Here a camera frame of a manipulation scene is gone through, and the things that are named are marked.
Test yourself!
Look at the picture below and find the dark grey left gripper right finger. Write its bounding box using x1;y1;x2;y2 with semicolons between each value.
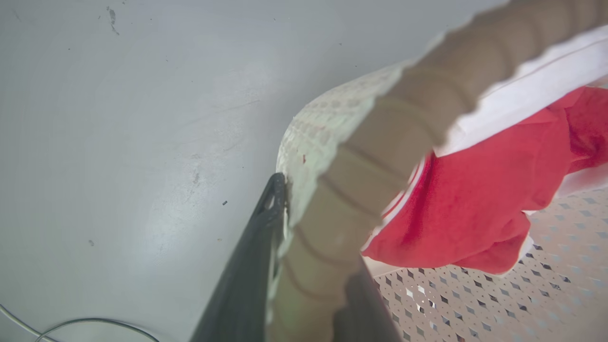
332;264;405;342

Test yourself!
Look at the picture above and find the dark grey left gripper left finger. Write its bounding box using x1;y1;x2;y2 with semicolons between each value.
190;172;287;342

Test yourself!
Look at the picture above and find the white perforated laundry basket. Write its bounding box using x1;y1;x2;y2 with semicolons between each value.
265;0;608;342

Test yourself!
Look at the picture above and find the red garment with white stripes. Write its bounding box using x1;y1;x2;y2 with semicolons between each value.
361;85;608;276

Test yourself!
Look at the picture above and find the thin grey floor cable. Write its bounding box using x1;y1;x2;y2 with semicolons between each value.
0;304;160;342

